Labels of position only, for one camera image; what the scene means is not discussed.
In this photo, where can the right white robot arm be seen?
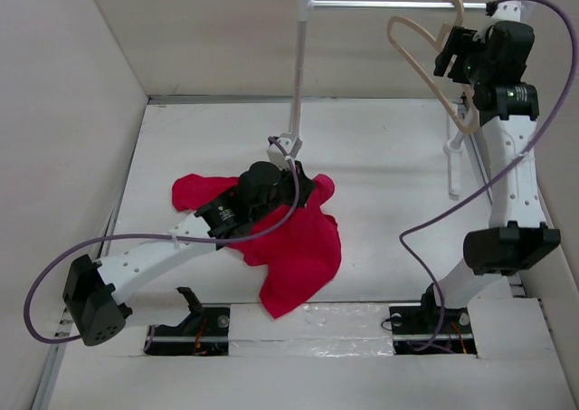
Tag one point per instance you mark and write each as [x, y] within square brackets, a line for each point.
[517, 238]

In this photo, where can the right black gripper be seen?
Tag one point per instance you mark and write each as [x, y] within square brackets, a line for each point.
[460, 41]

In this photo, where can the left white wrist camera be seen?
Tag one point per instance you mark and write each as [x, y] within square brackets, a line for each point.
[283, 146]

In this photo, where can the red t shirt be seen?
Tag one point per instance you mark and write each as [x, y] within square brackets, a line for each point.
[302, 256]

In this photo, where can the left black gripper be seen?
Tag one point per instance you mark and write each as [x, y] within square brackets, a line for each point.
[308, 186]

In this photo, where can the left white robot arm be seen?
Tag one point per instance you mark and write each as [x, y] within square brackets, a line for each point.
[96, 292]

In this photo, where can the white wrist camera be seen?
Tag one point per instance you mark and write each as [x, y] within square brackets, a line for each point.
[283, 146]
[513, 10]

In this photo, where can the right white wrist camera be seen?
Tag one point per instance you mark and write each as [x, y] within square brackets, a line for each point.
[513, 10]

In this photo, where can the white metal clothes rack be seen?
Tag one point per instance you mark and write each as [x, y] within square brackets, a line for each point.
[298, 66]

